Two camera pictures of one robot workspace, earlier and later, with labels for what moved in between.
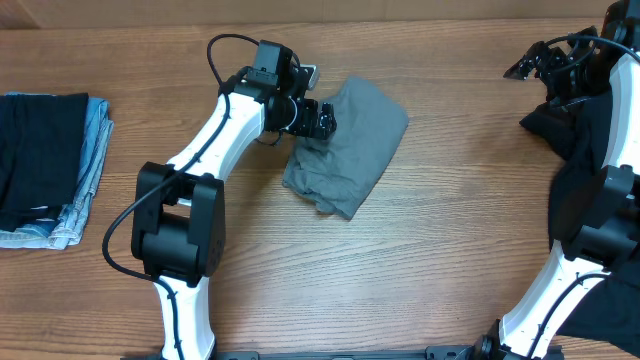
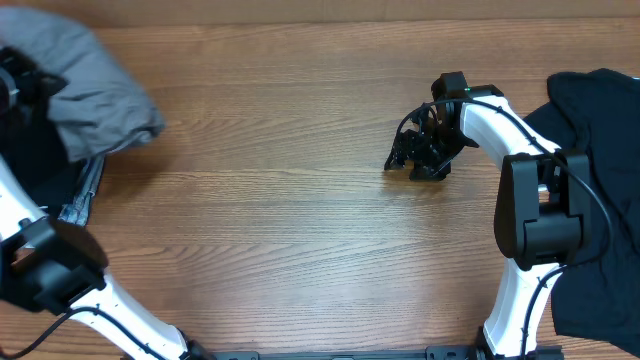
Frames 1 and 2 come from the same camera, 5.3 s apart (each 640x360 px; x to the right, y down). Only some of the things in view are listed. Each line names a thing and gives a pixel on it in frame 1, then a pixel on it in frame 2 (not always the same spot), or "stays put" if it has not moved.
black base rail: x=451 y=352 stays put
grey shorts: x=333 y=174 → x=100 y=109
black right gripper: x=542 y=60 → x=420 y=156
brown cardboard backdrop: x=90 y=13 stays put
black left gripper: x=324 y=119 → x=13 y=87
